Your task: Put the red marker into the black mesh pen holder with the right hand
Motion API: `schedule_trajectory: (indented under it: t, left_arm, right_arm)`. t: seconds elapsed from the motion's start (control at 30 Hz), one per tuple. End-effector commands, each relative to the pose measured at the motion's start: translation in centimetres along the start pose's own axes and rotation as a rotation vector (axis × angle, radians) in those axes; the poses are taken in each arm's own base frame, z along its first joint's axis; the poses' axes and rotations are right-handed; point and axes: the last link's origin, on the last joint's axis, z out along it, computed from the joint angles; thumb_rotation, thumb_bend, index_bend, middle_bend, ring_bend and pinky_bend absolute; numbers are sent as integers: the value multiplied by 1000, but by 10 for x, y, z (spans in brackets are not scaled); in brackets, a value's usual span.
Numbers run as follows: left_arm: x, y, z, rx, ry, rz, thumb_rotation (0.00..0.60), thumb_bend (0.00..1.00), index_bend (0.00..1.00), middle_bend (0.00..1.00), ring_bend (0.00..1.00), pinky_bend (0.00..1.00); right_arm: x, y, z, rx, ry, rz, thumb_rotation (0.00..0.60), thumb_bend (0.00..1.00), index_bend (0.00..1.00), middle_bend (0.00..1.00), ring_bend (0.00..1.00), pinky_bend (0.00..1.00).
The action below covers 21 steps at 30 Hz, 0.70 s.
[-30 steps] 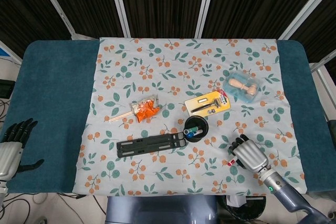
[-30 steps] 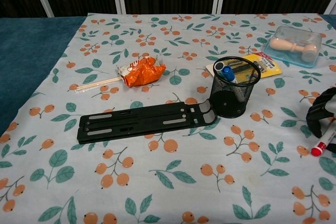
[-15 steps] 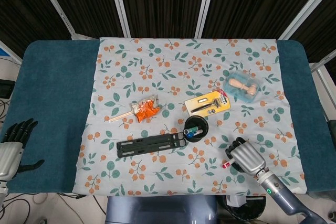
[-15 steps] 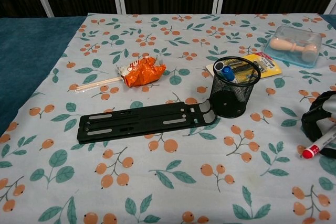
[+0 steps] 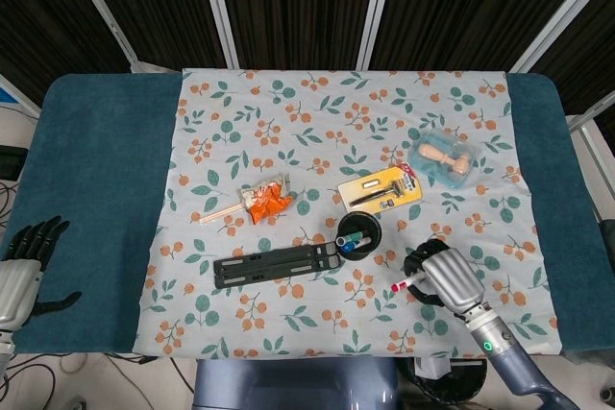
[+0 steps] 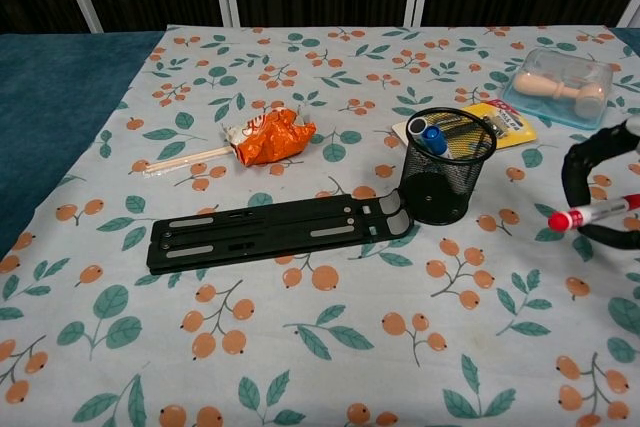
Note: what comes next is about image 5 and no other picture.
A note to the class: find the wrapped disposable chopsticks pack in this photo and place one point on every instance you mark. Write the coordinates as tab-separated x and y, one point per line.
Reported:
221	213

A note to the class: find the black folding stand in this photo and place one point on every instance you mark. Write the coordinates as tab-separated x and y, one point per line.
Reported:
269	266

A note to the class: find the black box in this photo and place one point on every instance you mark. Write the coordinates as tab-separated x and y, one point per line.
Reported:
9	162

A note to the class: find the white metal frame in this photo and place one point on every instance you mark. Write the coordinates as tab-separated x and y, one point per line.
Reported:
588	141

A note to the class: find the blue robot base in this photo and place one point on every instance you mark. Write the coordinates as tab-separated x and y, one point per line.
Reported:
288	386

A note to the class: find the wooden stamp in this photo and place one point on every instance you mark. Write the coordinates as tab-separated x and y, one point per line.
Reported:
432	151

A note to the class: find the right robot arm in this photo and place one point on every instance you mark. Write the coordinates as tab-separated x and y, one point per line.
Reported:
509	357

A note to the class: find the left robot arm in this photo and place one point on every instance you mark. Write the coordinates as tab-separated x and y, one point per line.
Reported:
5	347

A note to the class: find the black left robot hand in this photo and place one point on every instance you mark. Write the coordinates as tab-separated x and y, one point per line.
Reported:
17	280

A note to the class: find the clear plastic box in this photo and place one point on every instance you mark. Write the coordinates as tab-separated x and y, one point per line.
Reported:
444	172

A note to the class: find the crumpled orange snack wrapper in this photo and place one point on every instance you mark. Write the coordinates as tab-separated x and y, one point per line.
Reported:
269	203

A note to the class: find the white tube with red cap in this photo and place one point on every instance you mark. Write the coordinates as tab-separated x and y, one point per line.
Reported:
408	282

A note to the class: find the black waste bin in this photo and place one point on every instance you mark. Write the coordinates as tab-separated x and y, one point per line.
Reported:
456	386

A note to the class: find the blue cap marker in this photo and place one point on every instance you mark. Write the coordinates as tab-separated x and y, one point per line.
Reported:
348	247

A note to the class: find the yellow razor blister pack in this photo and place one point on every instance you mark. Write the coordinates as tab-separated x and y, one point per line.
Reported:
355	186

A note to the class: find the floral orange fruit tablecloth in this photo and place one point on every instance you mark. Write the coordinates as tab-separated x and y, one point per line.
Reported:
312	107

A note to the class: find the teal table cover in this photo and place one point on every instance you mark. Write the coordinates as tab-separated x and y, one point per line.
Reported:
105	165

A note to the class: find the black mesh pen holder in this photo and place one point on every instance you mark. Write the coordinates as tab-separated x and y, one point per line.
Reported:
358	218

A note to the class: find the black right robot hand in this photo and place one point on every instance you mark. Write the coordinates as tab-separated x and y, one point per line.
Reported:
451	275

